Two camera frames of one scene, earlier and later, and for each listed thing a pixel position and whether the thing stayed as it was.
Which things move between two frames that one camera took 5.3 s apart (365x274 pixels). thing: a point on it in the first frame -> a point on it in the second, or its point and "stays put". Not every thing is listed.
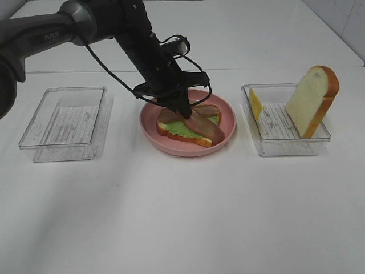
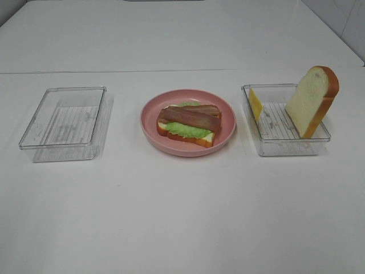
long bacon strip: x=170 y=115 stays put
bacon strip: x=203 y=126 -> x=197 y=119
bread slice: x=164 y=131 stays put
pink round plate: x=150 y=113 stays put
